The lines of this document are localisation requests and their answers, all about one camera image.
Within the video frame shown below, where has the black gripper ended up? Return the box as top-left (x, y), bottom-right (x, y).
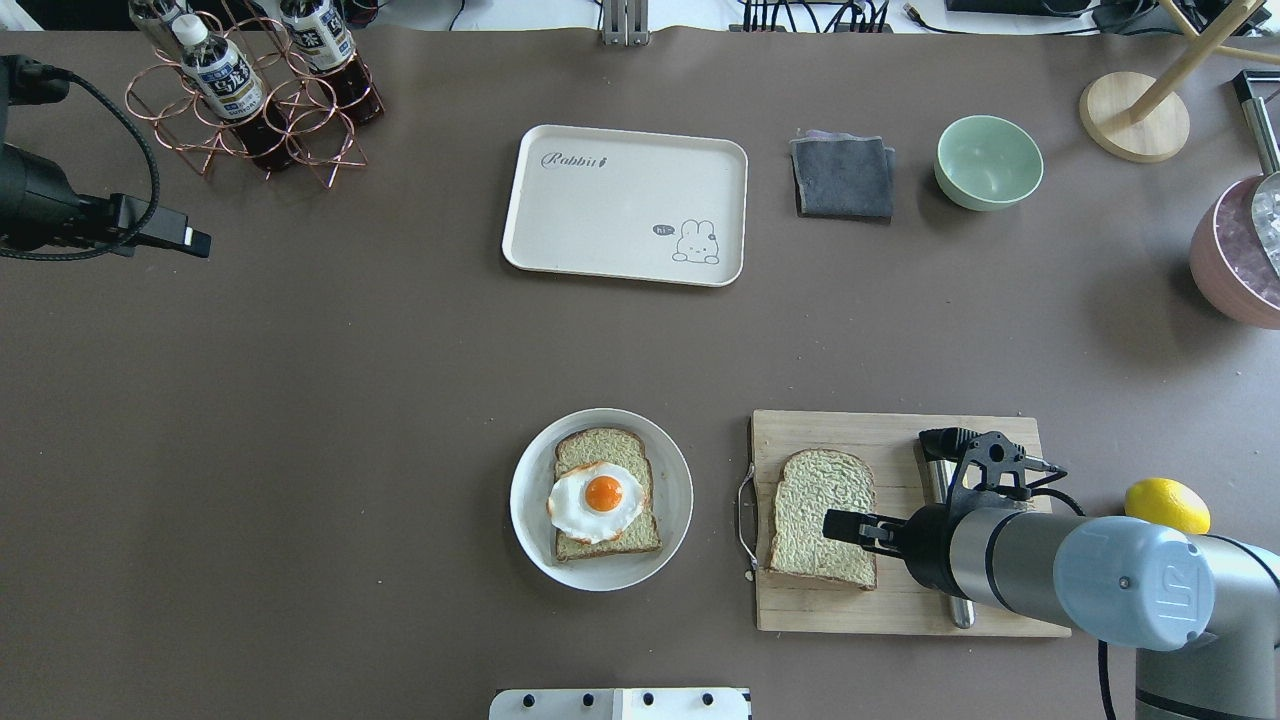
top-left (822, 503), bottom-right (963, 593)

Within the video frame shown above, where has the bread slice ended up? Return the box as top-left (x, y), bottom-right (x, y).
top-left (550, 428), bottom-right (662, 562)
top-left (767, 448), bottom-right (878, 591)

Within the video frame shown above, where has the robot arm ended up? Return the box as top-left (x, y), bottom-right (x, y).
top-left (822, 503), bottom-right (1279, 719)

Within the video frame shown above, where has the cream rabbit tray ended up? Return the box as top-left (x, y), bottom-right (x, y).
top-left (502, 124), bottom-right (748, 287)

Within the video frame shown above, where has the wooden cutting board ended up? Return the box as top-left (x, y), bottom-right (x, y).
top-left (750, 409), bottom-right (1071, 638)

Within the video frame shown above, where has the steel muddler black tip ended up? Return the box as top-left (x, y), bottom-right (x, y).
top-left (922, 448), bottom-right (977, 630)

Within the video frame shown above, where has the white round plate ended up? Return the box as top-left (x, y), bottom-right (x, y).
top-left (509, 407), bottom-right (694, 592)

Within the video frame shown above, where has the fried egg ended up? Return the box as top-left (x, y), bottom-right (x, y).
top-left (547, 461), bottom-right (648, 544)

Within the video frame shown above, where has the yellow lemon upper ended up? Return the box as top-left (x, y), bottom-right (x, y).
top-left (1123, 477), bottom-right (1212, 536)

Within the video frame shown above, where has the grey folded cloth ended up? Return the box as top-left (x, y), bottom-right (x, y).
top-left (790, 129), bottom-right (896, 222)

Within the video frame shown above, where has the green bowl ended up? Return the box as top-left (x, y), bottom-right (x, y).
top-left (933, 115), bottom-right (1044, 211)

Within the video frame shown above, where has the pink ice bowl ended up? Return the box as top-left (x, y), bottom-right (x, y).
top-left (1189, 176), bottom-right (1279, 331)

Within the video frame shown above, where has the wooden cup stand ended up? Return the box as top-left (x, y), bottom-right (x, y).
top-left (1079, 1), bottom-right (1279, 163)

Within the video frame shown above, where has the metal ice scoop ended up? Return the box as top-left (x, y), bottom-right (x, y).
top-left (1231, 70), bottom-right (1279, 274)

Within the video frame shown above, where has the tea bottle top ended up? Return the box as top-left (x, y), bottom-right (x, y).
top-left (279, 1), bottom-right (384, 126)

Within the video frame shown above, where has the tea bottle lower left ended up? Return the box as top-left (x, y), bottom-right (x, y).
top-left (172, 13), bottom-right (294, 172)

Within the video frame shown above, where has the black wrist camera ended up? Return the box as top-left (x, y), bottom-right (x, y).
top-left (918, 427), bottom-right (1068, 502)

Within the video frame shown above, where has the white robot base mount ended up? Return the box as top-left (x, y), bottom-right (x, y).
top-left (488, 685), bottom-right (754, 719)

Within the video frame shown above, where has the copper wire bottle rack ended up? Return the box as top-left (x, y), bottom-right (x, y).
top-left (125, 1), bottom-right (385, 188)

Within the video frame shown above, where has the black camera on mount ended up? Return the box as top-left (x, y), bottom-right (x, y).
top-left (1, 54), bottom-right (212, 263)

